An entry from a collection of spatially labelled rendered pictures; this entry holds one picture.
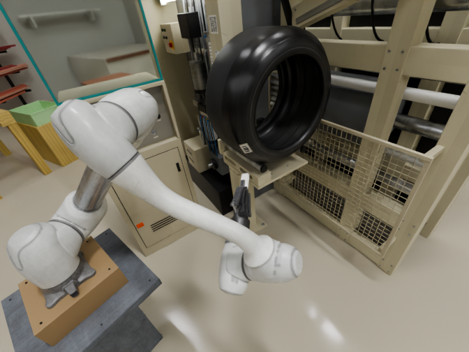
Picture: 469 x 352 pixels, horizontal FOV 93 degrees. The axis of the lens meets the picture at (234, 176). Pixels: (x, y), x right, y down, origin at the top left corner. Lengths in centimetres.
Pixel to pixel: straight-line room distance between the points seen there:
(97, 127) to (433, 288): 202
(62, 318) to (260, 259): 79
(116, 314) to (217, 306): 77
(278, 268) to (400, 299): 135
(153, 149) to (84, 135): 100
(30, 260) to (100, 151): 57
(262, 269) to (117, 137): 49
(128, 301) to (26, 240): 44
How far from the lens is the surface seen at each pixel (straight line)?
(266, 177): 119
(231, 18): 130
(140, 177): 60
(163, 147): 158
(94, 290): 113
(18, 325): 138
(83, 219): 109
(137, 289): 116
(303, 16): 140
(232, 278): 76
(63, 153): 400
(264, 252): 64
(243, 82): 90
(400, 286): 197
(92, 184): 94
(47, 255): 105
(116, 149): 58
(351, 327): 174
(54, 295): 117
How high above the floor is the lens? 157
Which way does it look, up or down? 37 degrees down
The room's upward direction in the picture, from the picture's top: 8 degrees counter-clockwise
